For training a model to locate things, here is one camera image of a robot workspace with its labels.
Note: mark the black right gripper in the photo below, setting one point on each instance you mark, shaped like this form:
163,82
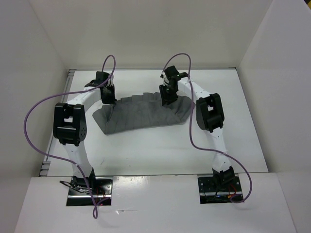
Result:
164,96

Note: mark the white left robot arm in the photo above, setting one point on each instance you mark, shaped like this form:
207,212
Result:
69,125

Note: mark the grey pleated skirt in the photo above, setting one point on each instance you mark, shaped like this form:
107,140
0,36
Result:
140,112

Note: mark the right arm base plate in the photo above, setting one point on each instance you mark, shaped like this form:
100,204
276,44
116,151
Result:
210,194

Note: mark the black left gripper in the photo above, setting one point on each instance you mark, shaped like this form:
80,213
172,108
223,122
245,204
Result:
112,100

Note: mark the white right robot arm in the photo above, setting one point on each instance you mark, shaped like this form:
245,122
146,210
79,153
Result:
209,117

